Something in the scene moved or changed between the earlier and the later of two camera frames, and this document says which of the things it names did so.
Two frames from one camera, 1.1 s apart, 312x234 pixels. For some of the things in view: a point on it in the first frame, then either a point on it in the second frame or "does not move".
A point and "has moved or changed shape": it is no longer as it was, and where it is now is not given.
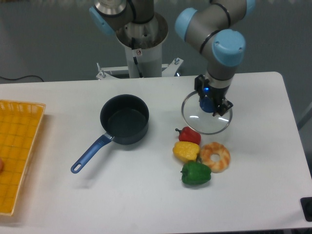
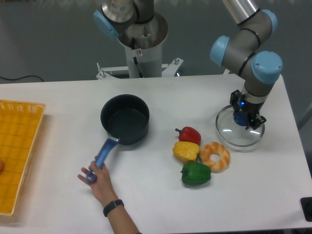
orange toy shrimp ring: (210, 148) does not move
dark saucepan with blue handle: (125, 119) has moved or changed shape
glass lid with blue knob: (197, 114) → (232, 127)
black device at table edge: (306, 204) does not move
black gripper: (204, 89) → (239, 103)
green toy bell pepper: (195, 173) does not move
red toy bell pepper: (187, 134) does not move
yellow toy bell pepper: (185, 151) does not move
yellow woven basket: (20, 122) does not move
